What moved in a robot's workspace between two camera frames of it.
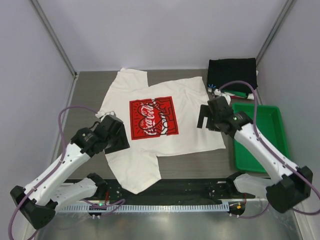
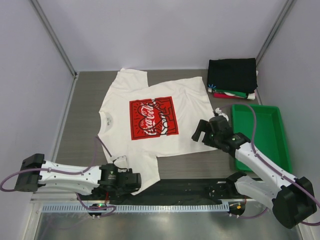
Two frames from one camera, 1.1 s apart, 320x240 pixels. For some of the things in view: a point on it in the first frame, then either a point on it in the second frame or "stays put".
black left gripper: (123, 143) -> (124, 190)
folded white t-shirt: (250, 96) stays put
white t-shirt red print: (159, 120) stays put
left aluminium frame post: (55, 37) stays put
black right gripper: (204, 112) -> (202, 127)
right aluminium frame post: (275, 30) stays put
